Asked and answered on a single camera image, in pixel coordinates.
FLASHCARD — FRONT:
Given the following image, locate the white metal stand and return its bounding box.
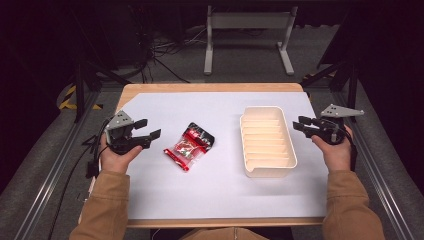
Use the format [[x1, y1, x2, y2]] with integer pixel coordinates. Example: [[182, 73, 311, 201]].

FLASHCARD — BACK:
[[203, 4, 299, 76]]

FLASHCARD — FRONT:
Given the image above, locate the yellow black hazard tape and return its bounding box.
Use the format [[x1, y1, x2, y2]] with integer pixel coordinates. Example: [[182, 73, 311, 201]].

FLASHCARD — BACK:
[[58, 84, 103, 111]]

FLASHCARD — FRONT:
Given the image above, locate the person's tan clothing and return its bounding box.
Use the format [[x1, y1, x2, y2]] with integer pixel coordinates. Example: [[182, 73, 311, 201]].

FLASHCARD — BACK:
[[178, 227, 270, 240]]

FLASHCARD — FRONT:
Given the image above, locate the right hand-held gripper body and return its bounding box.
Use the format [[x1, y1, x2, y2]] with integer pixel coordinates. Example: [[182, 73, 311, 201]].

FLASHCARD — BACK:
[[308, 103, 365, 146]]

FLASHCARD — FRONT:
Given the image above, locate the person's right hand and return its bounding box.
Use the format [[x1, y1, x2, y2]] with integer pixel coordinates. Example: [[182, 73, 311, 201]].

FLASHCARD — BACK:
[[311, 124, 354, 174]]

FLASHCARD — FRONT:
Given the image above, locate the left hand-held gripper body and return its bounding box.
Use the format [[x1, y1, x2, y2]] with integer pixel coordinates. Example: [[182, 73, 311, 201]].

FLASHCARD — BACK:
[[104, 110, 151, 156]]

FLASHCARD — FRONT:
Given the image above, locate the black metal stand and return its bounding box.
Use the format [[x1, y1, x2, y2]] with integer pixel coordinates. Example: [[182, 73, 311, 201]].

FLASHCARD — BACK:
[[301, 6, 360, 123], [68, 6, 132, 124]]

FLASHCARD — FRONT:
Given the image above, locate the red clear snack packet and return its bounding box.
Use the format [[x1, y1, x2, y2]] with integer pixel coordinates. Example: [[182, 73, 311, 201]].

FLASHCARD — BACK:
[[163, 122, 216, 173]]

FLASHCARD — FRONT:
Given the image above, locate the white ribbed plastic bin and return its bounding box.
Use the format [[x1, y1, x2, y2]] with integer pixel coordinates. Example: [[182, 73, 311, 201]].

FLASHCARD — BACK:
[[239, 105, 298, 179]]

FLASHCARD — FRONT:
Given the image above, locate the person's left hand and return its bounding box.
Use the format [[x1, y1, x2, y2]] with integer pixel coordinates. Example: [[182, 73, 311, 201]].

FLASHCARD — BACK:
[[99, 133, 144, 175]]

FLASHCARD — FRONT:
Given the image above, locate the white paper sheet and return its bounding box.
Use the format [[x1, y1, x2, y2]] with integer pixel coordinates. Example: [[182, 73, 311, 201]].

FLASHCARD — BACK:
[[117, 91, 330, 221]]

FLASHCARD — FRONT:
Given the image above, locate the bundle of floor cables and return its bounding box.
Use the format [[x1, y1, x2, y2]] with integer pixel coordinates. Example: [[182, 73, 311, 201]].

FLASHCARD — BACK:
[[113, 6, 209, 84]]

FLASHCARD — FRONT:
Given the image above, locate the black cable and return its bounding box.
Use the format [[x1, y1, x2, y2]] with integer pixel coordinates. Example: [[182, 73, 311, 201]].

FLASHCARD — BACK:
[[48, 116, 116, 240]]

